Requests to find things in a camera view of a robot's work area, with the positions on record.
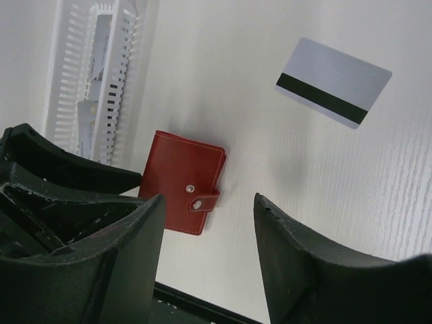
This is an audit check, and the red leather card holder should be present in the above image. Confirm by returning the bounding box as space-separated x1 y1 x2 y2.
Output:
138 130 226 236

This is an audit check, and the silver magnetic stripe card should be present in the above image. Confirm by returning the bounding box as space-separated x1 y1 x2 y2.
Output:
275 37 392 130

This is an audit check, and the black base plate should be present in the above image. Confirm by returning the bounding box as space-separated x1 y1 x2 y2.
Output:
149 282 259 324

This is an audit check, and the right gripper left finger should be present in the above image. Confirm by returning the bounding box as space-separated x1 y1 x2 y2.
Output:
1 195 166 323

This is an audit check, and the white plastic basket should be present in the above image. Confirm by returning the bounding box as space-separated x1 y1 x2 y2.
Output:
42 1 138 165

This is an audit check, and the top card in basket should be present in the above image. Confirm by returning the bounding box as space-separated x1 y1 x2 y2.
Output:
90 15 112 81

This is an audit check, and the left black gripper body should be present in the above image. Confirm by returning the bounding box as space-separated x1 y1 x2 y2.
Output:
1 124 142 257

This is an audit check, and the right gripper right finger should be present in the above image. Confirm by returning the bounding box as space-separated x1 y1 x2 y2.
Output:
253 194 431 323

